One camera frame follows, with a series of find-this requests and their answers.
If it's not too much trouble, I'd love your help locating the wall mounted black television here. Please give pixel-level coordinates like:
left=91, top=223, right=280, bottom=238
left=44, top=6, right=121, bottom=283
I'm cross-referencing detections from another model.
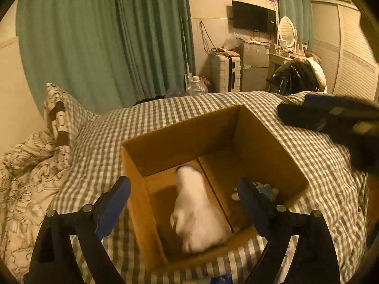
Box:
left=232, top=1, right=276, bottom=34

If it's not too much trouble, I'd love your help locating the white suitcase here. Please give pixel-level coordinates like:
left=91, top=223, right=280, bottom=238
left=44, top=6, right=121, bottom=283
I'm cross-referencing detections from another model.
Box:
left=211, top=54, right=241, bottom=93

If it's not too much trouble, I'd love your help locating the brown cardboard box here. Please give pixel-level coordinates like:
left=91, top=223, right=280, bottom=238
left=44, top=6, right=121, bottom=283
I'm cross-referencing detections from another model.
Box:
left=120, top=104, right=310, bottom=273

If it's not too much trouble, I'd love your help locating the green curtain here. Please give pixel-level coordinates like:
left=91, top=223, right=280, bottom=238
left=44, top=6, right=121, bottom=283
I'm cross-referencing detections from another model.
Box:
left=278, top=0, right=313, bottom=49
left=16, top=0, right=194, bottom=114

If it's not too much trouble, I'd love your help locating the small grey refrigerator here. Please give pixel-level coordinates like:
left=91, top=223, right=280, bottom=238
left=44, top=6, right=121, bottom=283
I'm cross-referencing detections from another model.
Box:
left=240, top=44, right=269, bottom=92

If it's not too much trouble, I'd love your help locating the small blue white item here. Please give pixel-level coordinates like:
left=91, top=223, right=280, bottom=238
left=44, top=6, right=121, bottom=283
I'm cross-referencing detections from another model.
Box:
left=231, top=182, right=279, bottom=201

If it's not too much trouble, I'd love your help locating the white dressing table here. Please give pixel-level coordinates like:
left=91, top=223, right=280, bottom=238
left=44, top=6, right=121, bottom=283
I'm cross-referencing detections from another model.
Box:
left=268, top=53, right=306, bottom=76

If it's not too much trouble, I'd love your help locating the floral checkered pillow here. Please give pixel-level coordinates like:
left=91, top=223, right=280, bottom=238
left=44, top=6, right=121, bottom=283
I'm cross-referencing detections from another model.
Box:
left=44, top=83, right=96, bottom=149

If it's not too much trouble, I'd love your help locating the clear plastic water jug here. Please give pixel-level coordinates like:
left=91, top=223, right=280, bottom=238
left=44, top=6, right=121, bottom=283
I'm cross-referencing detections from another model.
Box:
left=186, top=76, right=208, bottom=96

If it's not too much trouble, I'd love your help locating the oval white vanity mirror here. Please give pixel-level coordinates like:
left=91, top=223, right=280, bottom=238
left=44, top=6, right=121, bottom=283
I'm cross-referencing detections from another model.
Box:
left=278, top=16, right=298, bottom=48

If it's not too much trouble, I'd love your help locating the white louvered wardrobe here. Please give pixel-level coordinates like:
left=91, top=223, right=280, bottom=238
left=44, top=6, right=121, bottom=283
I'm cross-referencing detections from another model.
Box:
left=311, top=1, right=378, bottom=101

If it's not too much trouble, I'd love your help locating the black jacket pile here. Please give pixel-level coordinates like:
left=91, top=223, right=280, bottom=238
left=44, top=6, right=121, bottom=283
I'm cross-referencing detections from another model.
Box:
left=267, top=62, right=320, bottom=96

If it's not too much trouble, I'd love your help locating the grey checkered bed cover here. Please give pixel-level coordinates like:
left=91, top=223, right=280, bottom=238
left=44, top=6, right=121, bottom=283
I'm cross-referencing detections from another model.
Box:
left=46, top=85, right=369, bottom=283

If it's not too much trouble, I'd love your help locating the floral patterned duvet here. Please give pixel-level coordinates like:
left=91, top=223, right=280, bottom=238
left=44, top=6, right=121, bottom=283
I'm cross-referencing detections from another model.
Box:
left=1, top=130, right=70, bottom=282

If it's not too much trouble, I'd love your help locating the white plush item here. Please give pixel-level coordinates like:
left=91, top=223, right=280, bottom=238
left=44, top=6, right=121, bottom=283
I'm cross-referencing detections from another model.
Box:
left=170, top=165, right=231, bottom=254

